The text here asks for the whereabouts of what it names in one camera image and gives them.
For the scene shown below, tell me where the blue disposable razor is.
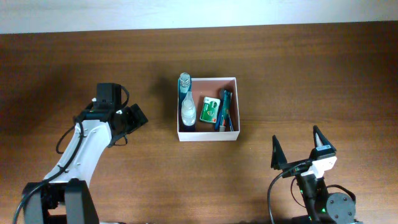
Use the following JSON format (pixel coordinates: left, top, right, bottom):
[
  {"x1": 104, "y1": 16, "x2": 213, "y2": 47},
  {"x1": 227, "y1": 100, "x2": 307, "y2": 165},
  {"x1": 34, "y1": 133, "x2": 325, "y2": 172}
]
[{"x1": 215, "y1": 106, "x2": 223, "y2": 131}]

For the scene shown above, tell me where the purple foam soap pump bottle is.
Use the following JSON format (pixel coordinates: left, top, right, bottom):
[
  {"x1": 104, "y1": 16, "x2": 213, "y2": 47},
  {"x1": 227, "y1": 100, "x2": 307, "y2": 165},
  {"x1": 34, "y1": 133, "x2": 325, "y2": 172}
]
[{"x1": 181, "y1": 91, "x2": 196, "y2": 132}]

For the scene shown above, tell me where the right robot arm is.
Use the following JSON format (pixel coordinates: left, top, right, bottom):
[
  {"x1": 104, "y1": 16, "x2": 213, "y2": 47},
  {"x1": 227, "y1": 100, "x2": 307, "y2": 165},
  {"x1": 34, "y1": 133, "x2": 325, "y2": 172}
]
[{"x1": 267, "y1": 126, "x2": 359, "y2": 223}]

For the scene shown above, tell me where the small toothpaste tube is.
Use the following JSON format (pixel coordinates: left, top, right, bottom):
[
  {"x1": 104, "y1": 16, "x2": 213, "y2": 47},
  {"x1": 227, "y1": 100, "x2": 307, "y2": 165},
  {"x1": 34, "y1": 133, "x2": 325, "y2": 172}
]
[{"x1": 218, "y1": 90, "x2": 233, "y2": 132}]

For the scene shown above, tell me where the teal mouthwash bottle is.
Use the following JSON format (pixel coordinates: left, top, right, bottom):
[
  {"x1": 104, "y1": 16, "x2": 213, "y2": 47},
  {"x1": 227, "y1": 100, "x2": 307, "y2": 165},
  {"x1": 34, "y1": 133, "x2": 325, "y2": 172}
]
[{"x1": 178, "y1": 72, "x2": 191, "y2": 103}]

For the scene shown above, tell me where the blue toothbrush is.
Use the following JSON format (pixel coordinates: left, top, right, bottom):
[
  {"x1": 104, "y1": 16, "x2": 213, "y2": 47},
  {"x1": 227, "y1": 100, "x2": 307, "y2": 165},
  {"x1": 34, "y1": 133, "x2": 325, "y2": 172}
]
[{"x1": 219, "y1": 88, "x2": 234, "y2": 132}]

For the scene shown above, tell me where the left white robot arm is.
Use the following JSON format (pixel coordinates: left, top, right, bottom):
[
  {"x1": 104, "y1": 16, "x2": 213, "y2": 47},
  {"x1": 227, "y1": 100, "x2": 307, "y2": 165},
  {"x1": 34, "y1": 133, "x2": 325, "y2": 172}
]
[{"x1": 13, "y1": 83, "x2": 148, "y2": 223}]

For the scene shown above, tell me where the pink cardboard box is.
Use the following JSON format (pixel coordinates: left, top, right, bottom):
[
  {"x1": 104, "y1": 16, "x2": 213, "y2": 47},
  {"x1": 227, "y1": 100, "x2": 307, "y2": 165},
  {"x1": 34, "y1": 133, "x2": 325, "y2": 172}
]
[{"x1": 177, "y1": 77, "x2": 241, "y2": 141}]

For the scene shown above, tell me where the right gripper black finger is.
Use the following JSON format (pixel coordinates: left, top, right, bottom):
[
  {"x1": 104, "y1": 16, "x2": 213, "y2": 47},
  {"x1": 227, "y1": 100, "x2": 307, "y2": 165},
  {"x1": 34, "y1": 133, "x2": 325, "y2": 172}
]
[
  {"x1": 271, "y1": 135, "x2": 287, "y2": 170},
  {"x1": 313, "y1": 126, "x2": 332, "y2": 149}
]

